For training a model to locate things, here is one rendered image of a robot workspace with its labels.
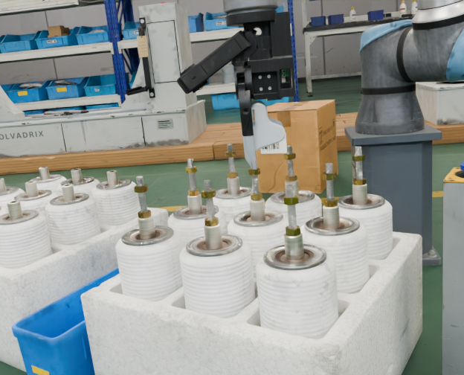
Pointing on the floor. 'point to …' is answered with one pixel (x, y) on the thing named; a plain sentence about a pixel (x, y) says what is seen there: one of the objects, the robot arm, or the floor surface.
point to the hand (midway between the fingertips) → (248, 158)
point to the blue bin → (58, 335)
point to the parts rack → (117, 46)
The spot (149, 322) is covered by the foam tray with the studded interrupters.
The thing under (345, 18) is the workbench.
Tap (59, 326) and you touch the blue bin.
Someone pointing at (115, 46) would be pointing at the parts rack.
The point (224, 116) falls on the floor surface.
